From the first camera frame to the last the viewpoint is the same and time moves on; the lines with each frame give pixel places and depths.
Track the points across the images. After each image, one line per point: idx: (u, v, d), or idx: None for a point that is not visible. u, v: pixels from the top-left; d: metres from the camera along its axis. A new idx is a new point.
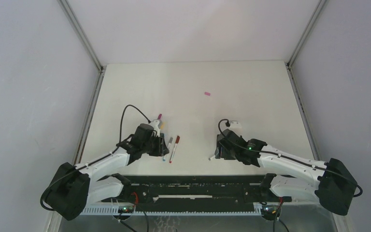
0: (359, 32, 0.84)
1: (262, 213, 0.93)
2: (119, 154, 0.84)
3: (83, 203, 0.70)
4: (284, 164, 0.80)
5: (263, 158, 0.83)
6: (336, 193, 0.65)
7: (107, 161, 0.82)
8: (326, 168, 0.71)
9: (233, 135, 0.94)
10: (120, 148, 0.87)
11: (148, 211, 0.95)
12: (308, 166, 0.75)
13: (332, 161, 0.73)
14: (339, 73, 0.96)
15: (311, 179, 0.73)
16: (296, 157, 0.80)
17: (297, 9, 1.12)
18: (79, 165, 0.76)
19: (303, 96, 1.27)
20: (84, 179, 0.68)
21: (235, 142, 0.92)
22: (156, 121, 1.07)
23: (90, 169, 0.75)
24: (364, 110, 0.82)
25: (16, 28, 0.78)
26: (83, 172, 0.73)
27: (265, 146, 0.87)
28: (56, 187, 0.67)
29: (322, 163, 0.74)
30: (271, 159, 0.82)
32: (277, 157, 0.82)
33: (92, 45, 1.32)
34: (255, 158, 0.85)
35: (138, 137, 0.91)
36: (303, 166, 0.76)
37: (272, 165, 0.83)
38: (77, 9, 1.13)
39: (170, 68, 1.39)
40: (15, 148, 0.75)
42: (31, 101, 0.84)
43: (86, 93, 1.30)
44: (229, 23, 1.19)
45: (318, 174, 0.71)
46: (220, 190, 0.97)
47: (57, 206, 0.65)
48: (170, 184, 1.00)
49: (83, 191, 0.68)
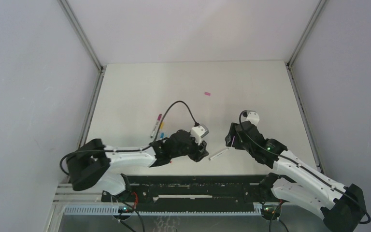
0: (360, 32, 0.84)
1: (262, 212, 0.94)
2: (147, 155, 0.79)
3: (93, 182, 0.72)
4: (302, 176, 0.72)
5: (281, 163, 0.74)
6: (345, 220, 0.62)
7: (133, 155, 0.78)
8: (344, 193, 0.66)
9: (253, 129, 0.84)
10: (152, 148, 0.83)
11: (147, 211, 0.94)
12: (327, 185, 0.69)
13: (352, 186, 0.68)
14: (339, 73, 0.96)
15: (326, 199, 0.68)
16: (315, 171, 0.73)
17: (297, 9, 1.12)
18: (109, 146, 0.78)
19: (303, 97, 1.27)
20: (105, 163, 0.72)
21: (253, 137, 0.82)
22: (203, 129, 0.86)
23: (114, 156, 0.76)
24: (364, 110, 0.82)
25: (16, 27, 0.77)
26: (107, 156, 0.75)
27: (285, 151, 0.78)
28: (80, 155, 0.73)
29: (341, 185, 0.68)
30: (289, 167, 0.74)
32: (296, 166, 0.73)
33: (92, 45, 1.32)
34: (272, 159, 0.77)
35: (171, 145, 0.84)
36: (320, 182, 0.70)
37: (287, 171, 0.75)
38: (77, 9, 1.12)
39: (170, 68, 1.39)
40: (15, 148, 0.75)
42: (31, 101, 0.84)
43: (86, 93, 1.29)
44: (229, 23, 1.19)
45: (335, 196, 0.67)
46: (220, 190, 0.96)
47: (73, 172, 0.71)
48: (170, 184, 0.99)
49: (99, 172, 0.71)
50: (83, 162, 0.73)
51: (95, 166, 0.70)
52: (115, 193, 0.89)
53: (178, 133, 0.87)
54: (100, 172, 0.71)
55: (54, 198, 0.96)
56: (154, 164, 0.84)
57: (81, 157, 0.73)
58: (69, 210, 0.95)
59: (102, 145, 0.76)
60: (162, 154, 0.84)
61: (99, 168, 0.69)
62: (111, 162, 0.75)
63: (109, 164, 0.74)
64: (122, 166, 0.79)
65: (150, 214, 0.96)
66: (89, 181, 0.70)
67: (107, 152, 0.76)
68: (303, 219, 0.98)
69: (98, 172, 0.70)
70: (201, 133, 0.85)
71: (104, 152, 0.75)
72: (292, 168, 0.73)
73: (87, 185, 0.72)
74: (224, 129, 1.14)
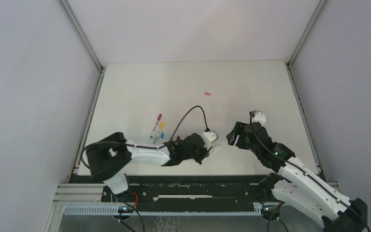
0: (359, 32, 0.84)
1: (262, 213, 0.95)
2: (162, 153, 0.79)
3: (111, 174, 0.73)
4: (307, 184, 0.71)
5: (288, 169, 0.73)
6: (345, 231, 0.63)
7: (151, 153, 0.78)
8: (349, 206, 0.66)
9: (263, 132, 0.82)
10: (165, 147, 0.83)
11: (142, 211, 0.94)
12: (332, 197, 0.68)
13: (357, 199, 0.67)
14: (339, 73, 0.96)
15: (330, 210, 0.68)
16: (321, 181, 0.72)
17: (297, 9, 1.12)
18: (131, 141, 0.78)
19: (303, 97, 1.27)
20: (126, 156, 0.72)
21: (262, 140, 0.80)
22: (214, 134, 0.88)
23: (135, 151, 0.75)
24: (364, 110, 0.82)
25: (16, 27, 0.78)
26: (129, 151, 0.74)
27: (292, 157, 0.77)
28: (101, 147, 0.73)
29: (347, 199, 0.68)
30: (295, 174, 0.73)
32: (302, 174, 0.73)
33: (92, 45, 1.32)
34: (278, 165, 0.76)
35: (183, 146, 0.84)
36: (326, 193, 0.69)
37: (292, 177, 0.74)
38: (77, 9, 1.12)
39: (170, 68, 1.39)
40: (15, 148, 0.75)
42: (31, 101, 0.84)
43: (86, 93, 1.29)
44: (229, 24, 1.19)
45: (339, 209, 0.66)
46: (220, 190, 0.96)
47: (94, 162, 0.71)
48: (170, 184, 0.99)
49: (120, 165, 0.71)
50: (105, 153, 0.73)
51: (119, 158, 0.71)
52: (114, 190, 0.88)
53: (193, 135, 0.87)
54: (121, 165, 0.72)
55: (54, 198, 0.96)
56: (166, 164, 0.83)
57: (101, 148, 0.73)
58: (69, 210, 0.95)
59: (123, 139, 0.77)
60: (175, 155, 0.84)
61: (122, 161, 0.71)
62: (131, 156, 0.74)
63: (131, 158, 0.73)
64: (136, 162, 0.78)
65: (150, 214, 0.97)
66: (108, 173, 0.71)
67: (128, 147, 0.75)
68: (303, 219, 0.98)
69: (120, 164, 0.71)
70: (212, 139, 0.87)
71: (125, 145, 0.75)
72: (298, 176, 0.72)
73: (106, 177, 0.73)
74: (224, 129, 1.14)
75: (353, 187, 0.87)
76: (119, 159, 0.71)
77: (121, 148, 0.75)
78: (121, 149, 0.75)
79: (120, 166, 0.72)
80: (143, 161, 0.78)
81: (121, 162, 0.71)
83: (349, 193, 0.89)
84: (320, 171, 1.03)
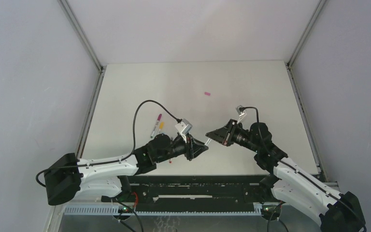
0: (359, 32, 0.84)
1: (262, 213, 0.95)
2: (126, 165, 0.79)
3: (70, 195, 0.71)
4: (299, 181, 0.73)
5: (279, 168, 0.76)
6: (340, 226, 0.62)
7: (111, 168, 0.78)
8: (339, 199, 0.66)
9: (268, 137, 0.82)
10: (133, 156, 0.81)
11: (139, 211, 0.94)
12: (321, 191, 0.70)
13: (348, 194, 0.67)
14: (339, 73, 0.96)
15: (321, 204, 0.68)
16: (311, 176, 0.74)
17: (297, 9, 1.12)
18: (83, 161, 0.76)
19: (303, 97, 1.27)
20: (75, 180, 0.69)
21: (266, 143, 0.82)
22: (184, 124, 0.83)
23: (89, 170, 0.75)
24: (364, 110, 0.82)
25: (16, 27, 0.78)
26: (80, 171, 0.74)
27: (285, 158, 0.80)
28: (54, 171, 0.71)
29: (337, 193, 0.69)
30: (287, 173, 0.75)
32: (294, 172, 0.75)
33: (92, 44, 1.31)
34: (272, 165, 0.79)
35: (149, 152, 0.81)
36: (315, 187, 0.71)
37: (285, 177, 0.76)
38: (77, 8, 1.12)
39: (170, 68, 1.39)
40: (15, 148, 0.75)
42: (31, 101, 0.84)
43: (86, 93, 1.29)
44: (229, 24, 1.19)
45: (329, 201, 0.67)
46: (220, 190, 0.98)
47: (50, 186, 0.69)
48: (170, 184, 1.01)
49: (74, 188, 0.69)
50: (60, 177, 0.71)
51: (65, 182, 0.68)
52: (111, 195, 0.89)
53: (156, 137, 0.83)
54: (74, 187, 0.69)
55: None
56: (139, 171, 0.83)
57: (55, 172, 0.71)
58: (69, 210, 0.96)
59: (75, 160, 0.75)
60: (147, 161, 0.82)
61: (69, 185, 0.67)
62: (83, 177, 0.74)
63: (83, 179, 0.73)
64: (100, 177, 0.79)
65: (149, 214, 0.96)
66: (64, 195, 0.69)
67: (79, 167, 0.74)
68: (303, 219, 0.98)
69: (70, 188, 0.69)
70: (182, 129, 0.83)
71: (77, 167, 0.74)
72: (290, 174, 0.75)
73: (64, 198, 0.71)
74: None
75: (353, 187, 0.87)
76: (67, 183, 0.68)
77: (74, 170, 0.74)
78: (73, 171, 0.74)
79: (72, 189, 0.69)
80: (105, 175, 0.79)
81: (73, 185, 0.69)
83: None
84: (320, 172, 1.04)
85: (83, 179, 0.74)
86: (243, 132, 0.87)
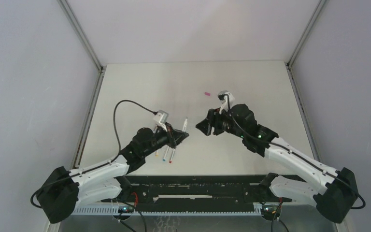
0: (359, 33, 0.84)
1: (262, 212, 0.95)
2: (118, 165, 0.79)
3: (70, 207, 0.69)
4: (294, 162, 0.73)
5: (272, 150, 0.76)
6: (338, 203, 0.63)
7: (104, 171, 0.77)
8: (335, 176, 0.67)
9: (250, 116, 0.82)
10: (121, 156, 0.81)
11: (144, 211, 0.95)
12: (318, 170, 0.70)
13: (345, 170, 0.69)
14: (339, 73, 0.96)
15: (317, 183, 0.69)
16: (305, 156, 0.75)
17: (297, 9, 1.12)
18: (75, 170, 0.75)
19: (303, 97, 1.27)
20: (72, 189, 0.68)
21: (249, 123, 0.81)
22: (161, 114, 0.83)
23: (82, 178, 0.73)
24: (364, 110, 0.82)
25: (17, 26, 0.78)
26: (75, 181, 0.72)
27: (276, 138, 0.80)
28: (47, 188, 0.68)
29: (333, 170, 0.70)
30: (280, 153, 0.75)
32: (288, 152, 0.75)
33: (92, 44, 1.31)
34: (263, 147, 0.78)
35: (135, 149, 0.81)
36: (310, 167, 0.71)
37: (278, 158, 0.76)
38: (77, 8, 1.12)
39: (170, 68, 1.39)
40: (15, 148, 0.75)
42: (31, 101, 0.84)
43: (86, 93, 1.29)
44: (229, 24, 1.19)
45: (327, 181, 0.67)
46: (220, 190, 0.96)
47: (47, 205, 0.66)
48: (170, 184, 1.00)
49: (73, 196, 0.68)
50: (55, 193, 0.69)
51: (65, 193, 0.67)
52: (113, 196, 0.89)
53: (139, 133, 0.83)
54: (73, 196, 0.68)
55: None
56: (129, 169, 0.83)
57: (49, 190, 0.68)
58: None
59: (65, 172, 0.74)
60: (134, 158, 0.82)
61: (69, 195, 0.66)
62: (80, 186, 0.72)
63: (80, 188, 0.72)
64: (95, 183, 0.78)
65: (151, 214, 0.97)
66: (64, 207, 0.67)
67: (73, 177, 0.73)
68: (302, 219, 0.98)
69: (71, 197, 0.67)
70: (161, 119, 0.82)
71: (70, 178, 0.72)
72: (283, 154, 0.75)
73: (65, 212, 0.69)
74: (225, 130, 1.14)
75: None
76: (64, 195, 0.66)
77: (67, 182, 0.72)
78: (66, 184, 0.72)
79: (71, 200, 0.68)
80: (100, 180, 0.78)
81: (73, 195, 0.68)
83: None
84: None
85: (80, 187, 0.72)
86: (228, 117, 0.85)
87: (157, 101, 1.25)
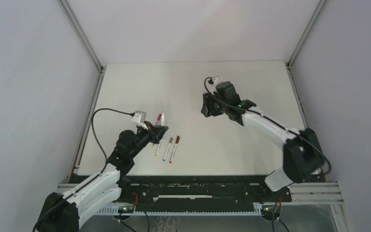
0: (359, 33, 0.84)
1: (262, 213, 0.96)
2: (108, 173, 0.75)
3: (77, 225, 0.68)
4: (263, 124, 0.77)
5: (247, 115, 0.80)
6: (295, 155, 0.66)
7: (97, 183, 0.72)
8: (297, 134, 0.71)
9: (231, 89, 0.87)
10: (109, 164, 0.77)
11: (149, 211, 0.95)
12: (282, 129, 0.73)
13: (309, 131, 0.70)
14: (339, 73, 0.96)
15: (279, 139, 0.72)
16: (275, 119, 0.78)
17: (297, 10, 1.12)
18: (67, 192, 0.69)
19: (302, 97, 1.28)
20: (72, 209, 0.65)
21: (229, 96, 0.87)
22: (138, 114, 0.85)
23: (78, 196, 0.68)
24: (364, 111, 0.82)
25: (17, 27, 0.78)
26: (70, 201, 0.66)
27: (254, 107, 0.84)
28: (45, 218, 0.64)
29: (297, 129, 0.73)
30: (253, 118, 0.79)
32: (259, 116, 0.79)
33: (92, 44, 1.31)
34: (240, 114, 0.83)
35: (122, 152, 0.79)
36: (278, 127, 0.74)
37: (253, 122, 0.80)
38: (77, 9, 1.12)
39: (170, 68, 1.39)
40: (16, 149, 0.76)
42: (31, 101, 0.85)
43: (86, 93, 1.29)
44: (228, 24, 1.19)
45: (288, 137, 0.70)
46: (220, 190, 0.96)
47: None
48: (170, 184, 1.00)
49: (75, 216, 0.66)
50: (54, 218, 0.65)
51: (65, 215, 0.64)
52: (117, 196, 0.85)
53: (121, 136, 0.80)
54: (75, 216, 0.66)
55: None
56: (121, 174, 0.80)
57: (47, 219, 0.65)
58: None
59: (58, 196, 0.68)
60: (122, 163, 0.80)
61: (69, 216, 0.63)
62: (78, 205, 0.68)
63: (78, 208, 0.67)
64: (92, 197, 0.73)
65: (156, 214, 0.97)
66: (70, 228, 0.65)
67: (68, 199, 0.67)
68: (302, 219, 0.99)
69: (72, 218, 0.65)
70: (139, 119, 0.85)
71: (64, 200, 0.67)
72: (255, 118, 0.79)
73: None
74: (225, 130, 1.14)
75: (354, 187, 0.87)
76: (66, 216, 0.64)
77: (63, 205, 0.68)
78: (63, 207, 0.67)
79: (73, 220, 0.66)
80: (95, 193, 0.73)
81: (74, 215, 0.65)
83: (351, 194, 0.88)
84: (320, 172, 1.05)
85: (78, 206, 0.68)
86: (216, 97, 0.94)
87: (157, 101, 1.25)
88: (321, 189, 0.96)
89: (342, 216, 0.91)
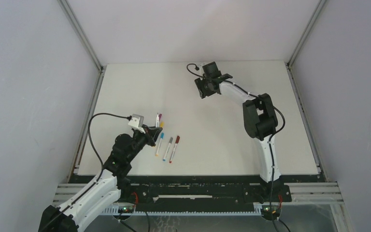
0: (359, 33, 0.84)
1: (262, 213, 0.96)
2: (105, 181, 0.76)
3: None
4: (232, 90, 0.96)
5: (221, 84, 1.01)
6: (250, 112, 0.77)
7: (93, 192, 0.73)
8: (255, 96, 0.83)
9: (213, 66, 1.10)
10: (106, 170, 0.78)
11: (149, 211, 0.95)
12: (245, 94, 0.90)
13: (264, 95, 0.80)
14: (339, 73, 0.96)
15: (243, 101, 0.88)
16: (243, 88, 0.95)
17: (296, 10, 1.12)
18: (64, 204, 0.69)
19: (302, 97, 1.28)
20: (69, 221, 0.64)
21: (211, 71, 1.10)
22: (136, 118, 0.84)
23: (74, 208, 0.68)
24: (364, 111, 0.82)
25: (17, 27, 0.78)
26: (67, 213, 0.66)
27: (229, 78, 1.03)
28: None
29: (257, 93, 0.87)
30: (226, 86, 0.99)
32: (231, 85, 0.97)
33: (92, 45, 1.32)
34: (218, 83, 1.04)
35: (118, 157, 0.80)
36: (241, 92, 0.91)
37: (227, 90, 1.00)
38: (77, 9, 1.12)
39: (170, 68, 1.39)
40: (16, 148, 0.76)
42: (31, 101, 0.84)
43: (86, 93, 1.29)
44: (228, 24, 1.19)
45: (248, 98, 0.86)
46: (220, 190, 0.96)
47: None
48: (170, 184, 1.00)
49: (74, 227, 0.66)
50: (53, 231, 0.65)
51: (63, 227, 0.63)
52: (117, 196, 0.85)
53: (117, 140, 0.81)
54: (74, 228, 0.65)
55: (54, 198, 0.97)
56: (119, 178, 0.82)
57: None
58: None
59: (55, 209, 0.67)
60: (120, 167, 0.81)
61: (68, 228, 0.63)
62: (75, 216, 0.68)
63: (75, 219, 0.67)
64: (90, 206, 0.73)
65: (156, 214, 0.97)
66: None
67: (65, 211, 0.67)
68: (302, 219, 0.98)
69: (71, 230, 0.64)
70: (137, 123, 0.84)
71: (62, 213, 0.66)
72: (228, 86, 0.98)
73: None
74: (225, 129, 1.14)
75: (353, 187, 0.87)
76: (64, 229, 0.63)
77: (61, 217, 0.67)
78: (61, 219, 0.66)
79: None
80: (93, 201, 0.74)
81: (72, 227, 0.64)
83: (351, 193, 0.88)
84: (320, 172, 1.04)
85: (76, 218, 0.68)
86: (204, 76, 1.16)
87: (157, 101, 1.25)
88: (321, 189, 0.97)
89: (342, 216, 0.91)
